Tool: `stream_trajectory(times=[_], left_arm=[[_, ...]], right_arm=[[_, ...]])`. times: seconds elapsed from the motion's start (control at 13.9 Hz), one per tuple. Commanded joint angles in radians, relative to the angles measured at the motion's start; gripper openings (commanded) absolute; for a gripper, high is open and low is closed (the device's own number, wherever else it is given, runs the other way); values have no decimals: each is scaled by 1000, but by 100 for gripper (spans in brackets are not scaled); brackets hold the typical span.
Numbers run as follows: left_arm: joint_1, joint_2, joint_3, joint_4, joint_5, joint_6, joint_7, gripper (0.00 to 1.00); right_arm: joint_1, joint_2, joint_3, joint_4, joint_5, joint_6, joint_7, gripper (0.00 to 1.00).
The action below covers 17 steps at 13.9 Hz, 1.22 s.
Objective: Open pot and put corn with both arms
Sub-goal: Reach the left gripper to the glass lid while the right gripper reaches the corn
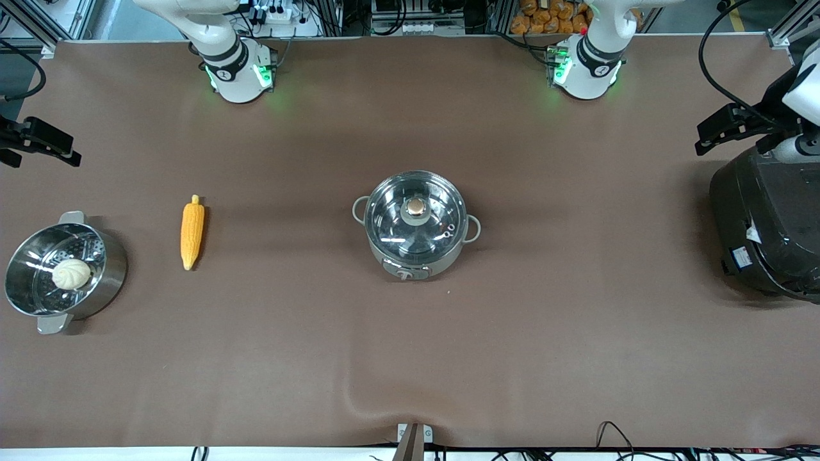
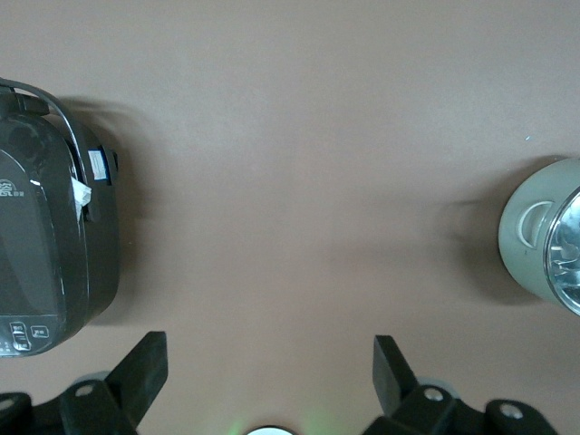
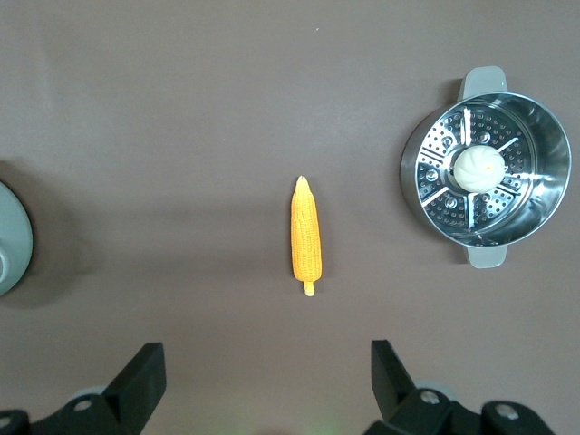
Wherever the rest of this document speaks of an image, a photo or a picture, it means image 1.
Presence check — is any grey electric cooking pot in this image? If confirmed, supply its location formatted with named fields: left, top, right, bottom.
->
left=352, top=170, right=482, bottom=283

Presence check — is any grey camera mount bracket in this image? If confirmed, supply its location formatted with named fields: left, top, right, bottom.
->
left=392, top=422, right=435, bottom=461

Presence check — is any stainless steel steamer pot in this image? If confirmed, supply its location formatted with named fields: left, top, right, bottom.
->
left=4, top=211, right=129, bottom=336

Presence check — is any bag of orange buns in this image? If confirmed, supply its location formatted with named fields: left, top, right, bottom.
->
left=510, top=0, right=591, bottom=35

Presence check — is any black cable bundle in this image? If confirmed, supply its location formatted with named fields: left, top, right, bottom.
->
left=442, top=443, right=820, bottom=461

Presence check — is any glass pot lid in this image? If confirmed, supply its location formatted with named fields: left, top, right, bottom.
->
left=365, top=171, right=467, bottom=267

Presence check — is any aluminium frame profile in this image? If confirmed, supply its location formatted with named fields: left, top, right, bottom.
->
left=0, top=0, right=97, bottom=45
left=766, top=0, right=820, bottom=49

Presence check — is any brown table mat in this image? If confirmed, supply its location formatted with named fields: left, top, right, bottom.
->
left=0, top=33, right=820, bottom=449

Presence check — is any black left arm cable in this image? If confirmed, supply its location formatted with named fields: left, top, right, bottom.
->
left=698, top=0, right=779, bottom=126

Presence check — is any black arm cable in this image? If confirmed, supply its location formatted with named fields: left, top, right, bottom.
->
left=698, top=0, right=779, bottom=126
left=0, top=38, right=47, bottom=103

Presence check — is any yellow corn cob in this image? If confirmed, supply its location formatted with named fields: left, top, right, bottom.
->
left=180, top=195, right=206, bottom=271

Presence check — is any black looped cable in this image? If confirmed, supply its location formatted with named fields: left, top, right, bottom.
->
left=595, top=421, right=636, bottom=451

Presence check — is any long white power strip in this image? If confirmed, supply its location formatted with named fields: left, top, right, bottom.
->
left=400, top=22, right=466, bottom=34

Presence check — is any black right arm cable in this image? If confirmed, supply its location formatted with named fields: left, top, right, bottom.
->
left=0, top=38, right=47, bottom=103

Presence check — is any white steamed bun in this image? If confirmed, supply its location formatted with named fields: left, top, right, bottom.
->
left=51, top=258, right=92, bottom=291

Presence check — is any black rice cooker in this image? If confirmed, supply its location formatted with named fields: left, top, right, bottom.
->
left=709, top=145, right=820, bottom=303

